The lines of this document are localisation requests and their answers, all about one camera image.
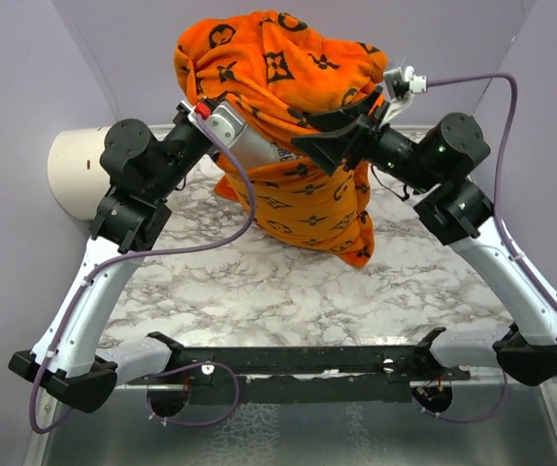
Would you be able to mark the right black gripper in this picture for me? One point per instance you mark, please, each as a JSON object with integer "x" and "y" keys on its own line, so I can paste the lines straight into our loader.
{"x": 353, "y": 131}

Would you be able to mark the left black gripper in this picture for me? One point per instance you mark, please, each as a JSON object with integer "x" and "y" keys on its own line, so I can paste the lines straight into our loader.
{"x": 180, "y": 116}

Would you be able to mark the orange patterned pillowcase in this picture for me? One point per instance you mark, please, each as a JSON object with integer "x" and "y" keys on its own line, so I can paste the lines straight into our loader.
{"x": 274, "y": 69}

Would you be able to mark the white pillow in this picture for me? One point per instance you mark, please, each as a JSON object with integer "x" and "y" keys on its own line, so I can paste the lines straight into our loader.
{"x": 253, "y": 151}

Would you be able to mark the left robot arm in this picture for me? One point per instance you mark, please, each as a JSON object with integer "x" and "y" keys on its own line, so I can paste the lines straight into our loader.
{"x": 122, "y": 234}

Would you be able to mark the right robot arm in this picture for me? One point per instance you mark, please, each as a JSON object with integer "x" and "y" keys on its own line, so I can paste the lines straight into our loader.
{"x": 461, "y": 216}

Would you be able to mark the white cylinder with pegs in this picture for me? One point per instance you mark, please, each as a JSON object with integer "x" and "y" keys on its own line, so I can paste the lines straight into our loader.
{"x": 76, "y": 179}

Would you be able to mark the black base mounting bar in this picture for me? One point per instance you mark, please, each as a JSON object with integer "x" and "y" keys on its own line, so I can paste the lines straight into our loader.
{"x": 223, "y": 390}

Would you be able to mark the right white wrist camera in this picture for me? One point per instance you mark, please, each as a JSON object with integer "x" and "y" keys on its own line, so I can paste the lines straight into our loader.
{"x": 402, "y": 83}

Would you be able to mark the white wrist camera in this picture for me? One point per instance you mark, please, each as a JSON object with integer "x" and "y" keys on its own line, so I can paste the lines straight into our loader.
{"x": 217, "y": 118}
{"x": 402, "y": 83}

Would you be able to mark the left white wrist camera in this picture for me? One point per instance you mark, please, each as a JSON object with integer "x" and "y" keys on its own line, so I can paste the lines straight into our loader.
{"x": 217, "y": 118}

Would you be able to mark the aluminium rail frame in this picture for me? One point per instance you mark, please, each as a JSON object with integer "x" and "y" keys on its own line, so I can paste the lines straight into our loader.
{"x": 501, "y": 383}

